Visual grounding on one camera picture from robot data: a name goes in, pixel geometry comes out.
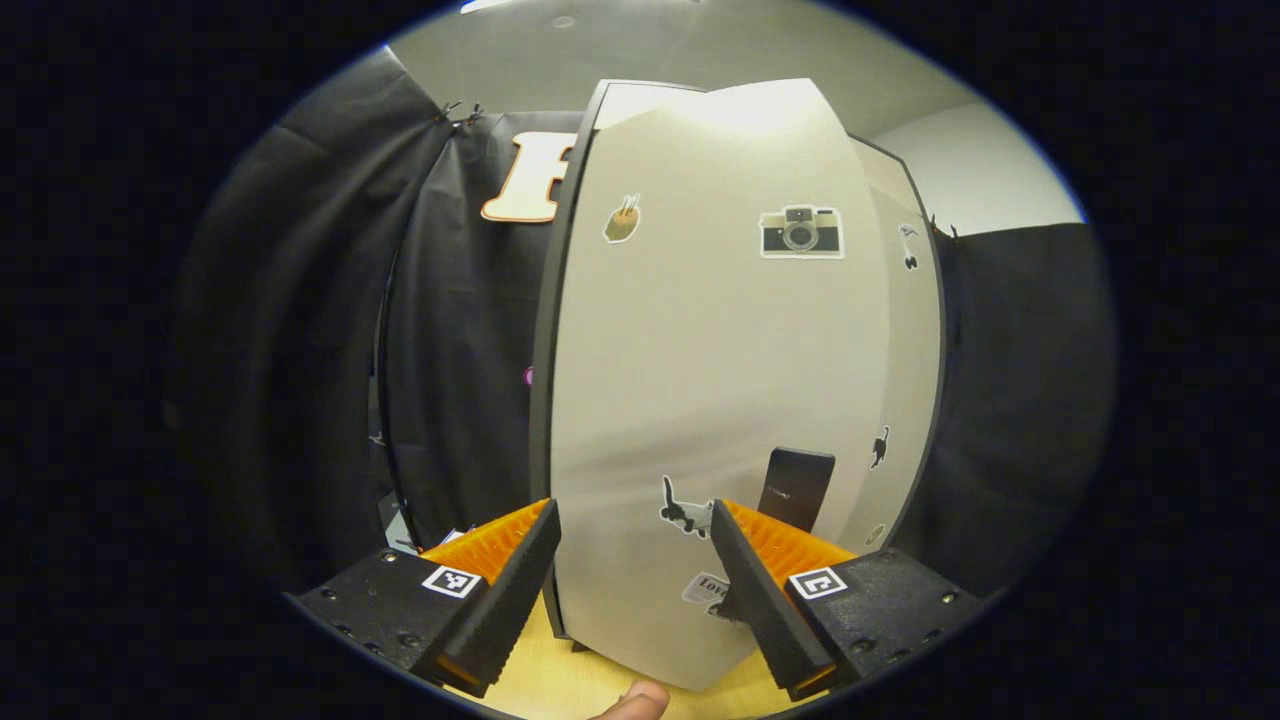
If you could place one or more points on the white cabinet door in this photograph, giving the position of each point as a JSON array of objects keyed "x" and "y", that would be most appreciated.
[
  {"x": 905, "y": 350},
  {"x": 700, "y": 380}
]

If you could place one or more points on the black backdrop cloth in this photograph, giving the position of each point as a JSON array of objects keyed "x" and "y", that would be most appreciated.
[{"x": 300, "y": 350}]

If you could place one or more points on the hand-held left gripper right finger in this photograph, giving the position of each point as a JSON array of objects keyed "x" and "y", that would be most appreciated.
[{"x": 760, "y": 600}]

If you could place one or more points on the white cabinet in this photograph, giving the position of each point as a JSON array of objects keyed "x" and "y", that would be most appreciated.
[{"x": 560, "y": 350}]

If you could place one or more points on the ceiling light panel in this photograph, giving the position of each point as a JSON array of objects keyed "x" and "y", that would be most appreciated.
[{"x": 490, "y": 4}]

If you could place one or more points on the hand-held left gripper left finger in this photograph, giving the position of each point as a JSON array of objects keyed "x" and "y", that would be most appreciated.
[{"x": 500, "y": 610}]

